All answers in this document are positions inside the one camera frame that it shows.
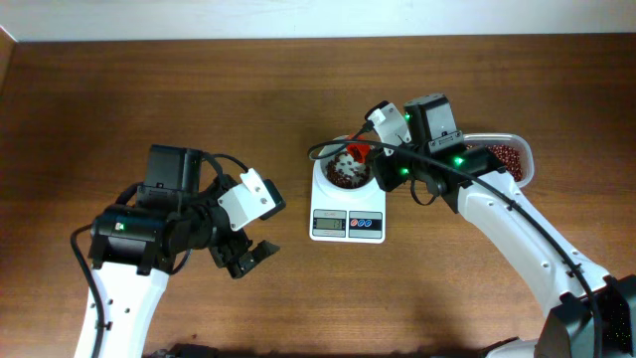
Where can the white bowl on scale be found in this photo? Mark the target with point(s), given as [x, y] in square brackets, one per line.
[367, 192]

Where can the red measuring scoop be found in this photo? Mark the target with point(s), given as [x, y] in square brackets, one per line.
[359, 151]

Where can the clear plastic bean container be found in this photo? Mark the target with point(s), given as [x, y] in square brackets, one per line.
[513, 140]

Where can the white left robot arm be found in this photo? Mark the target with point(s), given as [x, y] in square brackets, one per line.
[127, 272]

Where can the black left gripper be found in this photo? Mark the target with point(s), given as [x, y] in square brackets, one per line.
[227, 256]

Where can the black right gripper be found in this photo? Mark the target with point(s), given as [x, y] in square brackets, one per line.
[384, 175]

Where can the white digital kitchen scale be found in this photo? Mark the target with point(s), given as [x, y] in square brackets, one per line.
[361, 222]

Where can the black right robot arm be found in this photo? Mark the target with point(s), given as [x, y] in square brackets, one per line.
[589, 312]

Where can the red beans in bowl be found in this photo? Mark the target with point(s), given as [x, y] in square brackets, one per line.
[343, 171]

